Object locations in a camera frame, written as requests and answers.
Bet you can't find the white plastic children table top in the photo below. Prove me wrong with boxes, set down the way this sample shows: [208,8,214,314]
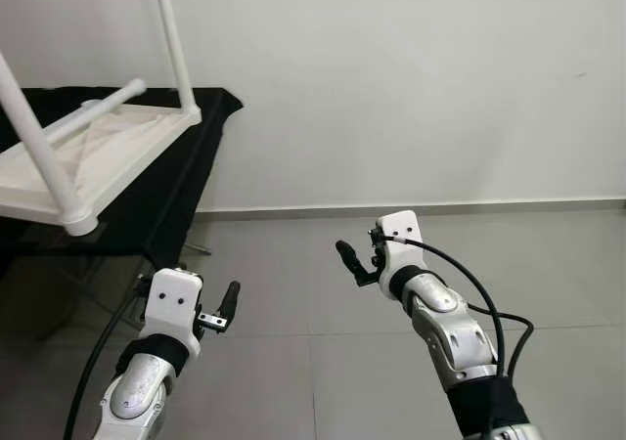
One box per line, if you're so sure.
[0,103,203,238]

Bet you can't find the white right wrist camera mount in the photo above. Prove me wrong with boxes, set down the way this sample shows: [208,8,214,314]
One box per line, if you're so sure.
[375,210,426,299]

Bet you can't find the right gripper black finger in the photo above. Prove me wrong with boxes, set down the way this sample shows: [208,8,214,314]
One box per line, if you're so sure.
[335,241,379,287]

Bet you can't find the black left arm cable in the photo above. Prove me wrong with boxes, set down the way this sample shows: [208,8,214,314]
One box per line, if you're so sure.
[64,288,150,440]

